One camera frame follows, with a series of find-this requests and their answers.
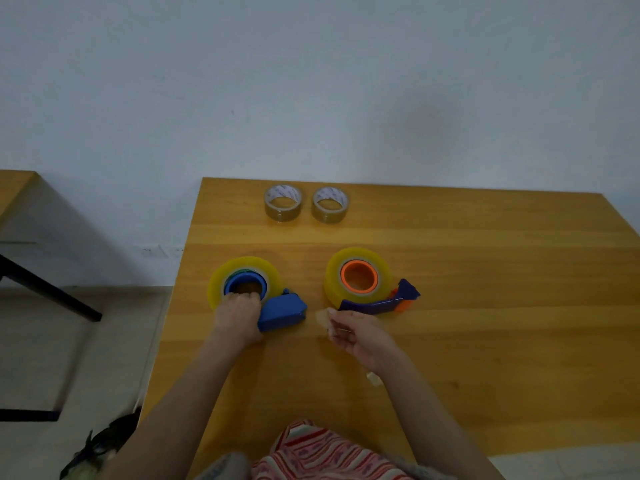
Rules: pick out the blue tape dispenser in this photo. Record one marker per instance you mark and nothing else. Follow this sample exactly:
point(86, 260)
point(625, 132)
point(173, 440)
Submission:
point(281, 312)

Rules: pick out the small tape scrap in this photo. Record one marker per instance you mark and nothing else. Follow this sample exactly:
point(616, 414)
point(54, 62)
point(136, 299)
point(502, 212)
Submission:
point(374, 378)

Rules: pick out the person's right fingers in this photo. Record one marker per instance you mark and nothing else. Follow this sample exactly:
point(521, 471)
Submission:
point(341, 328)

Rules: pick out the person's left hand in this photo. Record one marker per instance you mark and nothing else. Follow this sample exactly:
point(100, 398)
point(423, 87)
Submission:
point(239, 317)

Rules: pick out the clear tape piece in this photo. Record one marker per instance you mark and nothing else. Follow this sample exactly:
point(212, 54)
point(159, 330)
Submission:
point(322, 318)

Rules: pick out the small brown tape roll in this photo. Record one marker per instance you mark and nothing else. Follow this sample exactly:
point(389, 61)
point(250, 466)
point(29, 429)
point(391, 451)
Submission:
point(282, 212)
point(330, 214)

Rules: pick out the white wall socket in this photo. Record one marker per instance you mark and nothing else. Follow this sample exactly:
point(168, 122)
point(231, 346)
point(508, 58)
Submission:
point(162, 251)

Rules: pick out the person's left fingers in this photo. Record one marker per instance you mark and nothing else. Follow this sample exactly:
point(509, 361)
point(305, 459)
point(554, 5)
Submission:
point(245, 298)

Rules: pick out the yellowish clear tape roll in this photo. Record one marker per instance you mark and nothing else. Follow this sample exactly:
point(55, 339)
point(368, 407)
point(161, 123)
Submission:
point(334, 280)
point(219, 280)

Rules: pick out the person's right forearm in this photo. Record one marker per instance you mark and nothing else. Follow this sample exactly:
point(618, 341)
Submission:
point(430, 424)

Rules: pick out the red patterned garment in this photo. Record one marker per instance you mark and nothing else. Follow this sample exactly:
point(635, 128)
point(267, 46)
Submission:
point(325, 457)

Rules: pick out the orange and navy tape dispenser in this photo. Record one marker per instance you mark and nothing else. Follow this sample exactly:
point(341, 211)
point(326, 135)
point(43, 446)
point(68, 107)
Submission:
point(407, 290)

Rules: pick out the person's left forearm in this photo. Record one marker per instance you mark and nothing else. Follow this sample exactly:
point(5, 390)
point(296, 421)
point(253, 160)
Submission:
point(185, 414)

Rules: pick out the person's right hand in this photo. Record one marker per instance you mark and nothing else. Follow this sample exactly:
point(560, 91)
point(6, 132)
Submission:
point(367, 342)

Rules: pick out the wooden table with black legs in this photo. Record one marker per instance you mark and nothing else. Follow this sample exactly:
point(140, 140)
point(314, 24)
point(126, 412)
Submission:
point(15, 185)

